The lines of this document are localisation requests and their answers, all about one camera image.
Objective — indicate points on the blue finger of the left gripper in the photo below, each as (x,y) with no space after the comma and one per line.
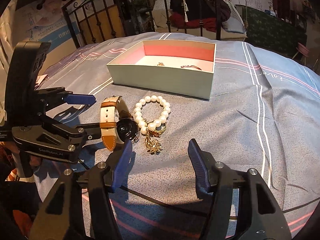
(87,132)
(79,99)

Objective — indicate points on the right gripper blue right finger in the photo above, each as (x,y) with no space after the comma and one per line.
(259,215)

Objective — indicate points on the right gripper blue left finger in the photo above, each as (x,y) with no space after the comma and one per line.
(61,215)

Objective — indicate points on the brown leather strap watch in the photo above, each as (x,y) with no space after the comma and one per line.
(116,123)

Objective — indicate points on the gold flower pendant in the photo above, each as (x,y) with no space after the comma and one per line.
(152,143)

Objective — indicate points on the rose gold bangle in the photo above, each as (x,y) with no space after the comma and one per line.
(191,66)

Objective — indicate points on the pale green jewelry box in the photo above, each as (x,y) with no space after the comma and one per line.
(155,65)

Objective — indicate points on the person's left hand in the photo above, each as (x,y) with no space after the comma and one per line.
(16,163)

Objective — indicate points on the grey striped bed sheet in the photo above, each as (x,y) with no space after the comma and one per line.
(263,113)

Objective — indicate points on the pink stool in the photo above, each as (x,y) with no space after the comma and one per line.
(301,49)

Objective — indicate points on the green patterned counter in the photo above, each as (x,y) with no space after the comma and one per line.
(270,33)

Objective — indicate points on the black iron bed frame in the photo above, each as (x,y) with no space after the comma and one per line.
(94,21)

